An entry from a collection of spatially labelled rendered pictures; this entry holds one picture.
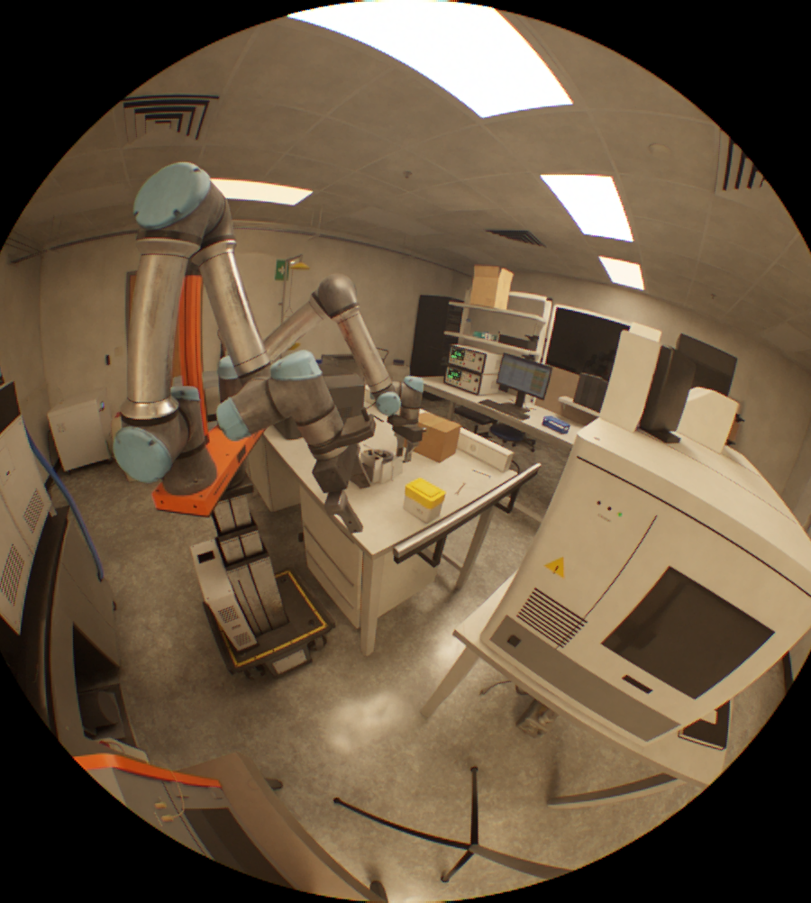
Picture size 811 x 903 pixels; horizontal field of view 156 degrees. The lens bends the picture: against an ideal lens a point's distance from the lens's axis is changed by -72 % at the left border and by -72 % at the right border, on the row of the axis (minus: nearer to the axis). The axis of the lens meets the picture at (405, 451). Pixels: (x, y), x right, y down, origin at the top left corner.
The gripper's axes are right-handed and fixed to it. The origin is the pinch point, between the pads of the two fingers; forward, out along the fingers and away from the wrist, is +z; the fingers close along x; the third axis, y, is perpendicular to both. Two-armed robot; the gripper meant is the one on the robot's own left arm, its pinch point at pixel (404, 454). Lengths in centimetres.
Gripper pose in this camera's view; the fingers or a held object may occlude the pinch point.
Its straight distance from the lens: 119.9
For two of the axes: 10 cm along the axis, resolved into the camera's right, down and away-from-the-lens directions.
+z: -1.3, 8.9, 4.4
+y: 7.6, -2.0, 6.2
